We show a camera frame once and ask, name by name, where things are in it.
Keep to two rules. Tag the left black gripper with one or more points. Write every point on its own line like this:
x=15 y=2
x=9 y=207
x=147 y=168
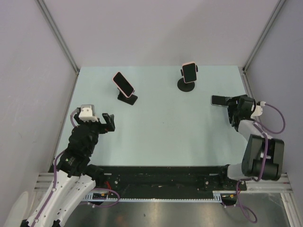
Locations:
x=109 y=126

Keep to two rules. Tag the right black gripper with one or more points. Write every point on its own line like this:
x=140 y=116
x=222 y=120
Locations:
x=231 y=107

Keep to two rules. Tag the dark blue phone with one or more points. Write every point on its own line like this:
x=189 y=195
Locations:
x=220 y=100

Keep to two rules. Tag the black folding phone stand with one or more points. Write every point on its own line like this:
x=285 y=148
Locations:
x=128 y=100

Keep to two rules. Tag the pink phone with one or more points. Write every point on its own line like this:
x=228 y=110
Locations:
x=189 y=72
x=123 y=84

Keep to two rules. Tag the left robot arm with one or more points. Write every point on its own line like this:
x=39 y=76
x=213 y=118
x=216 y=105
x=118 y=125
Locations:
x=73 y=175

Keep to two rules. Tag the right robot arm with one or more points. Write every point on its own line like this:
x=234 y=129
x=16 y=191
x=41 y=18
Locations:
x=263 y=156

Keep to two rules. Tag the black round-base phone stand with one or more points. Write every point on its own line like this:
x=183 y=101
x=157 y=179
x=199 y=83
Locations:
x=185 y=87

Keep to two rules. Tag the pink phone on round stand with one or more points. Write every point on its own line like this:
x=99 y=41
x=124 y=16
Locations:
x=189 y=72

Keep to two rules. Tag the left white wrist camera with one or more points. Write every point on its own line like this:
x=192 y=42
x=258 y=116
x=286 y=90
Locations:
x=87 y=113

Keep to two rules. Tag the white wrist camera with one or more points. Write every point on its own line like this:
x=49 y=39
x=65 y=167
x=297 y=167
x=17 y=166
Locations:
x=257 y=108
x=87 y=113

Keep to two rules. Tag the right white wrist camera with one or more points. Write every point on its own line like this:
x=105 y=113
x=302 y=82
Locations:
x=257 y=108

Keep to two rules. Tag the white slotted cable duct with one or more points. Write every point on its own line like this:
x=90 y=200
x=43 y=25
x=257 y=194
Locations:
x=92 y=197

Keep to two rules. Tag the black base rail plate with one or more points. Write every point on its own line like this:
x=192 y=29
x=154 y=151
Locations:
x=207 y=178

